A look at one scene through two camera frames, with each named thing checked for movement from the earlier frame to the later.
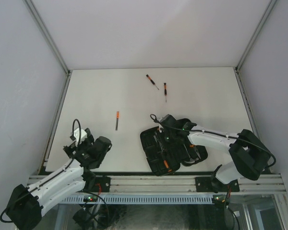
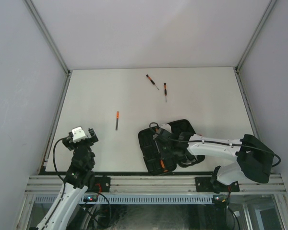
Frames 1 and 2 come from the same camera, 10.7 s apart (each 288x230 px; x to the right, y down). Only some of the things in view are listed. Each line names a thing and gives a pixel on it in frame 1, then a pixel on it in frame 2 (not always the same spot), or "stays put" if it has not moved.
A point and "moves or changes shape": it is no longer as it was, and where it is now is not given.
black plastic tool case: [163, 156] stays put
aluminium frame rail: [161, 184] stays put
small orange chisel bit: [117, 120] stays put
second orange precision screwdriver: [165, 90] stays put
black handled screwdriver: [163, 155] moves or changes shape
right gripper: [174, 143] to [166, 155]
